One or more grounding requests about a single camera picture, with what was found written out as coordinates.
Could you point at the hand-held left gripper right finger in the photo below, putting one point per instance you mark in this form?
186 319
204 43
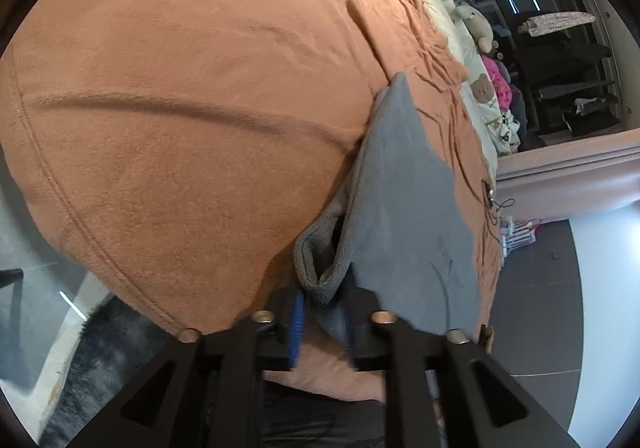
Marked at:
350 343

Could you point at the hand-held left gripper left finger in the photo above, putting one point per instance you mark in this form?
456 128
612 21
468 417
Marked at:
296 328

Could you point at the grey t-shirt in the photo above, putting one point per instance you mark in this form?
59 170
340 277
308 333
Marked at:
400 203

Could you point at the tan folded garment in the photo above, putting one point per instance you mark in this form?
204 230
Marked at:
486 338

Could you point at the striped gift bag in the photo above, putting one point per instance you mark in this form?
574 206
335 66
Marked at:
522 230

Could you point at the grey fluffy rug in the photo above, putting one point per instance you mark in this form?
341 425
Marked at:
90 378

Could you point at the orange blanket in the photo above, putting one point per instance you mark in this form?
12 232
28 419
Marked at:
175 127

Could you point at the black and white printed cloth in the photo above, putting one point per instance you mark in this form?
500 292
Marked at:
507 130

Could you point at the pink curtain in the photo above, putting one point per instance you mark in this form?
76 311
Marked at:
575 167

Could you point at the bear print pillow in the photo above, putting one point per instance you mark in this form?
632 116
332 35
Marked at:
482 87

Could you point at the pink plush toy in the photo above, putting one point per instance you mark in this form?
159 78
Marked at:
495 77

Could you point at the dark hanging garment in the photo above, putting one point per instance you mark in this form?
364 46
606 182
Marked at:
570 90
595 120

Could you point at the cream plush toy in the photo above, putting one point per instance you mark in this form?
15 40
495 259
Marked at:
475 20

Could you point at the black hanging coat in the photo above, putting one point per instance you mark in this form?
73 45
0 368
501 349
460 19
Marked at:
565 55

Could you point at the floral hanging garment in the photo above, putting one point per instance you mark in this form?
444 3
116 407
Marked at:
555 21

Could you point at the black square frame device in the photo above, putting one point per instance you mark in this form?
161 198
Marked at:
487 190

